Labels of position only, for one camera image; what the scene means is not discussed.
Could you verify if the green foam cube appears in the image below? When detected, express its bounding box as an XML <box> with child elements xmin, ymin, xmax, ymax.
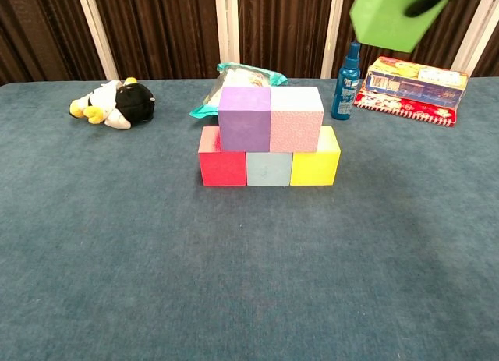
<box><xmin>349</xmin><ymin>0</ymin><xmax>453</xmax><ymax>53</ymax></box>

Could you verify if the purple foam cube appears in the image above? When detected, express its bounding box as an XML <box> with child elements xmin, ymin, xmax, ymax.
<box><xmin>218</xmin><ymin>86</ymin><xmax>273</xmax><ymax>153</ymax></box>

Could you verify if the light blue foam cube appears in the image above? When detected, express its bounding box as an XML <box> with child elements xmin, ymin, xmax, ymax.
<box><xmin>245</xmin><ymin>150</ymin><xmax>293</xmax><ymax>187</ymax></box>

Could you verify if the blue spray bottle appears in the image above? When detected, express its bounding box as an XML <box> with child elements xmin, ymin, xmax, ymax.
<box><xmin>330</xmin><ymin>41</ymin><xmax>363</xmax><ymax>121</ymax></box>

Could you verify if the yellow blue carton box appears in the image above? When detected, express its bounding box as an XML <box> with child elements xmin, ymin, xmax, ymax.
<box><xmin>364</xmin><ymin>56</ymin><xmax>469</xmax><ymax>111</ymax></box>

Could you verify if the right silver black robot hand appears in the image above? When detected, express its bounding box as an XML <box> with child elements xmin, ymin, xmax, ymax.
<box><xmin>404</xmin><ymin>0</ymin><xmax>455</xmax><ymax>18</ymax></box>

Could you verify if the red foam cube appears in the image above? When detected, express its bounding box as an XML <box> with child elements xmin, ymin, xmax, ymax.
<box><xmin>197</xmin><ymin>126</ymin><xmax>248</xmax><ymax>187</ymax></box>

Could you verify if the yellow foam cube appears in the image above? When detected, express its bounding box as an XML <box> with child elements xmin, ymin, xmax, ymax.
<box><xmin>289</xmin><ymin>125</ymin><xmax>342</xmax><ymax>187</ymax></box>

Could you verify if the dark brown curtain panel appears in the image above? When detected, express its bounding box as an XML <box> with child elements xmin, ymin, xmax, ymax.
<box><xmin>0</xmin><ymin>0</ymin><xmax>107</xmax><ymax>86</ymax></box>
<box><xmin>91</xmin><ymin>0</ymin><xmax>220</xmax><ymax>81</ymax></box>
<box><xmin>236</xmin><ymin>0</ymin><xmax>335</xmax><ymax>80</ymax></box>
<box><xmin>331</xmin><ymin>0</ymin><xmax>487</xmax><ymax>80</ymax></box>

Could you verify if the pink foam cube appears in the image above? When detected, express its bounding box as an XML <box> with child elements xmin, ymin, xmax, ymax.
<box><xmin>268</xmin><ymin>86</ymin><xmax>325</xmax><ymax>153</ymax></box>

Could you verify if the teal clear snack bag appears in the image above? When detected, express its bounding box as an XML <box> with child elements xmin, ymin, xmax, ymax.
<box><xmin>189</xmin><ymin>62</ymin><xmax>289</xmax><ymax>119</ymax></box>

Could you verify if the black white penguin plush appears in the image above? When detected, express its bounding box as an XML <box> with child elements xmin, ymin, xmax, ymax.
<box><xmin>69</xmin><ymin>76</ymin><xmax>156</xmax><ymax>130</ymax></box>

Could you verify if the teal carpet table mat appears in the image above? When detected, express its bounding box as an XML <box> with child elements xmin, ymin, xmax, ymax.
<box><xmin>0</xmin><ymin>76</ymin><xmax>499</xmax><ymax>361</ymax></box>

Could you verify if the red spiral notebook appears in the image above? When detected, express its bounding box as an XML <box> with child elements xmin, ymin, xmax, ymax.
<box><xmin>352</xmin><ymin>88</ymin><xmax>458</xmax><ymax>128</ymax></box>

